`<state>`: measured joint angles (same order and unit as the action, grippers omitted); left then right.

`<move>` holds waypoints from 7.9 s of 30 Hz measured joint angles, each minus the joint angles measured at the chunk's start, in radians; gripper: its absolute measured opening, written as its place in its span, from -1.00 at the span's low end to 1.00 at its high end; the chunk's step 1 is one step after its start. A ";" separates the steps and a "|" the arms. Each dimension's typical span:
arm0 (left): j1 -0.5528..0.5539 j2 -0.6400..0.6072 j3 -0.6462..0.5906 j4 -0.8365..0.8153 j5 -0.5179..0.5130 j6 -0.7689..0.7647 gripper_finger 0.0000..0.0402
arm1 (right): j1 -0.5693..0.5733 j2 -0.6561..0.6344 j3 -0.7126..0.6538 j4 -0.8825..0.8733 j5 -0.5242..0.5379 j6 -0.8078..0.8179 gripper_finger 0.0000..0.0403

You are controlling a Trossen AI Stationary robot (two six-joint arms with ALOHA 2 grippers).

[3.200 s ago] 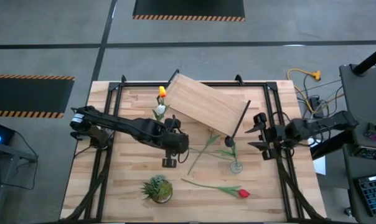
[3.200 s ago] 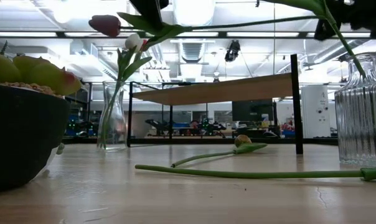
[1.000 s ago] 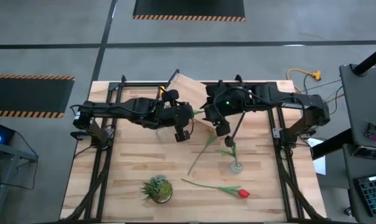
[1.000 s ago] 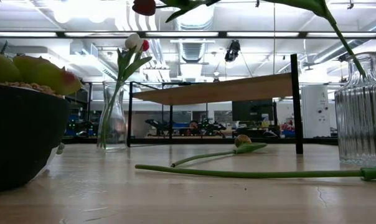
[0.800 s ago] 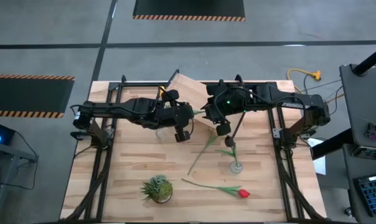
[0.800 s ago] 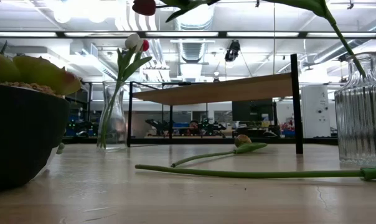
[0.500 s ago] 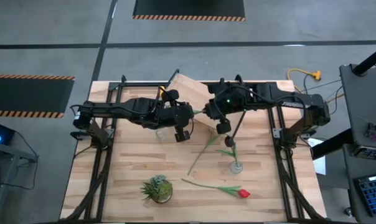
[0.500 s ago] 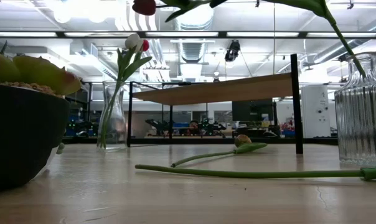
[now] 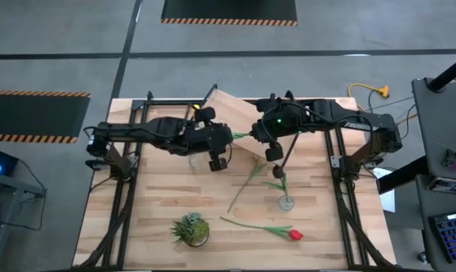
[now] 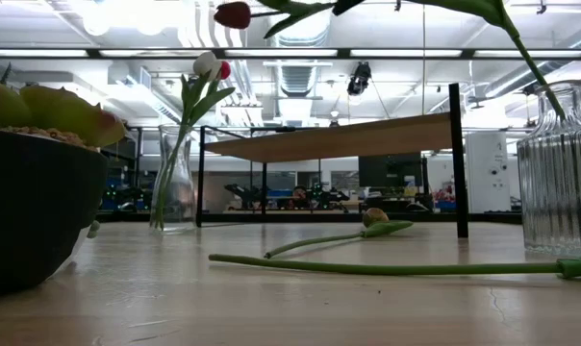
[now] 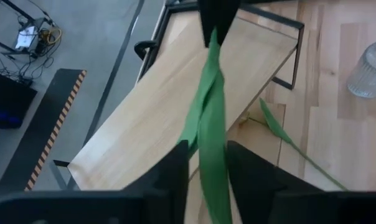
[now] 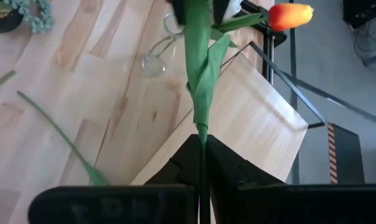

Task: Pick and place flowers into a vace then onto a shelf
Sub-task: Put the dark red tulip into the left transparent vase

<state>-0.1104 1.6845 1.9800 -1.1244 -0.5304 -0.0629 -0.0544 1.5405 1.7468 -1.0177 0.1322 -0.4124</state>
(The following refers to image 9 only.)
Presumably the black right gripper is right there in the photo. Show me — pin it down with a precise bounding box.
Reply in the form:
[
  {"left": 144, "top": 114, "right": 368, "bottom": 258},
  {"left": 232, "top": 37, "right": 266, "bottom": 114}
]
[{"left": 250, "top": 92, "right": 314, "bottom": 162}]

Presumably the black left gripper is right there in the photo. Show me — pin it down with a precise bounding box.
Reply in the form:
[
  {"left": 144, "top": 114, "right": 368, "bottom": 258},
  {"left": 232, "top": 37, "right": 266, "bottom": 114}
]
[{"left": 180, "top": 107, "right": 235, "bottom": 173}]

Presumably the smooth clear glass vase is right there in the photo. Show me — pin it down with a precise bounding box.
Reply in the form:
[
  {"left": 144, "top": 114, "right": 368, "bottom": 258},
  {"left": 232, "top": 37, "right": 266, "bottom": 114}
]
[{"left": 188, "top": 153, "right": 205, "bottom": 171}]

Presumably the yellow artificial tulip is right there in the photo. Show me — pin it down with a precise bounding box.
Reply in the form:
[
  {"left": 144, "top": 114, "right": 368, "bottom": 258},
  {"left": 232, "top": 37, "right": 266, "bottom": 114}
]
[{"left": 226, "top": 158, "right": 269, "bottom": 214}]

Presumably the blackish purple artificial tulip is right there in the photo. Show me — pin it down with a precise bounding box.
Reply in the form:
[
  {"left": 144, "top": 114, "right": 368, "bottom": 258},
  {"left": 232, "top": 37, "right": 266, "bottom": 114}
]
[{"left": 261, "top": 165, "right": 290, "bottom": 203}]

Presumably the ribbed clear glass vase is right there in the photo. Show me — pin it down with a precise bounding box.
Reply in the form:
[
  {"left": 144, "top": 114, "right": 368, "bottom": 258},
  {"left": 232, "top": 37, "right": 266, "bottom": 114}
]
[{"left": 279, "top": 194, "right": 295, "bottom": 212}]

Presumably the red artificial tulip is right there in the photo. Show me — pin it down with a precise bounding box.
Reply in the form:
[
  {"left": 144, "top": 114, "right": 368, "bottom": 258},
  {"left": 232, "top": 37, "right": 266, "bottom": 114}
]
[{"left": 219, "top": 216, "right": 304, "bottom": 242}]

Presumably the wooden shelf with black legs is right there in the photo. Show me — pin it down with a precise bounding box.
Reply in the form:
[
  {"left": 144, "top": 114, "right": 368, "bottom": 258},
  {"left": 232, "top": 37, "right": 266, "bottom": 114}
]
[{"left": 203, "top": 83, "right": 307, "bottom": 171}]

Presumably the succulent in black pot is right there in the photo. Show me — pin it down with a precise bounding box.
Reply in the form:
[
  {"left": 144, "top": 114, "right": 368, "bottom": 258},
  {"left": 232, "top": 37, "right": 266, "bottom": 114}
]
[{"left": 170, "top": 212, "right": 211, "bottom": 249}]

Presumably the black hazard-striped floor mat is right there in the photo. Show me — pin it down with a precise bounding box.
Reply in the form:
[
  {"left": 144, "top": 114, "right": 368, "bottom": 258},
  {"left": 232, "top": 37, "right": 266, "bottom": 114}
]
[
  {"left": 0, "top": 89, "right": 92, "bottom": 145},
  {"left": 160, "top": 0, "right": 299, "bottom": 27}
]

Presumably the white paper sheet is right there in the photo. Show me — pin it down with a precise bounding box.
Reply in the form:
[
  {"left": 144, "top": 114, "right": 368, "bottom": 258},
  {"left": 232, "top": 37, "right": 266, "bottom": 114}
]
[{"left": 371, "top": 167, "right": 396, "bottom": 214}]

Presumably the black slanted stand strut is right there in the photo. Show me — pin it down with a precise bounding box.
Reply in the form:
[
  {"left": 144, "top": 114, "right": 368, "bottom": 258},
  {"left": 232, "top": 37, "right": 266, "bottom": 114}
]
[{"left": 377, "top": 155, "right": 433, "bottom": 195}]

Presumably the grey side desk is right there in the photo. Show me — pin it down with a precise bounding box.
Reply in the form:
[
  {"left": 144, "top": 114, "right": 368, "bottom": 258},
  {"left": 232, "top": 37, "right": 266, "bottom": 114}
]
[{"left": 411, "top": 77, "right": 456, "bottom": 182}]

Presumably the dark grey low desk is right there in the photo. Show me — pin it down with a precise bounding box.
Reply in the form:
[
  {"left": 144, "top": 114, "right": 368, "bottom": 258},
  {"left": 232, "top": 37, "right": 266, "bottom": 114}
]
[{"left": 415, "top": 175, "right": 456, "bottom": 272}]

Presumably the black phone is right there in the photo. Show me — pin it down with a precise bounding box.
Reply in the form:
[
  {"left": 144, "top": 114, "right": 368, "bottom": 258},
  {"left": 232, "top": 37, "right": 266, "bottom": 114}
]
[{"left": 427, "top": 176, "right": 456, "bottom": 196}]

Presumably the black upright pole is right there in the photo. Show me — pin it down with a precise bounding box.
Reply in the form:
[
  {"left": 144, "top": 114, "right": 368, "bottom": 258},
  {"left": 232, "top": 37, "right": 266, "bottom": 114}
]
[{"left": 427, "top": 52, "right": 456, "bottom": 93}]

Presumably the keyboard with blue keys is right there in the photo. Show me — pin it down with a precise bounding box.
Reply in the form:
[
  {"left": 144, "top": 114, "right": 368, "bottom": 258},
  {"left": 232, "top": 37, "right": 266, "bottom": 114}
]
[{"left": 430, "top": 211, "right": 456, "bottom": 264}]

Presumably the grey metal cart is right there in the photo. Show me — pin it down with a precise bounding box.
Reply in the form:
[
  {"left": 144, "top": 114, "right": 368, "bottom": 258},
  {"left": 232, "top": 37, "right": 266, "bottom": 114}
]
[{"left": 0, "top": 169, "right": 48, "bottom": 272}]

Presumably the computer with blue light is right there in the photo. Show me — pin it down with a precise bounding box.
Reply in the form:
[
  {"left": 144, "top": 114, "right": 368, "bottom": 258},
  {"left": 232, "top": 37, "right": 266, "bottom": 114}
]
[{"left": 0, "top": 145, "right": 20, "bottom": 178}]

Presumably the black aluminium rig frame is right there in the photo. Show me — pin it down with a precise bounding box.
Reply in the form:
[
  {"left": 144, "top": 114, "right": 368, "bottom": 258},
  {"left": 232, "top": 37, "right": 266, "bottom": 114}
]
[{"left": 72, "top": 90, "right": 397, "bottom": 271}]

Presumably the yellow extension cord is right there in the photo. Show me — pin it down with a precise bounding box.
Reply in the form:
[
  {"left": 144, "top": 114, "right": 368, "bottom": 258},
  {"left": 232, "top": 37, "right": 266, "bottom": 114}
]
[{"left": 347, "top": 82, "right": 390, "bottom": 125}]

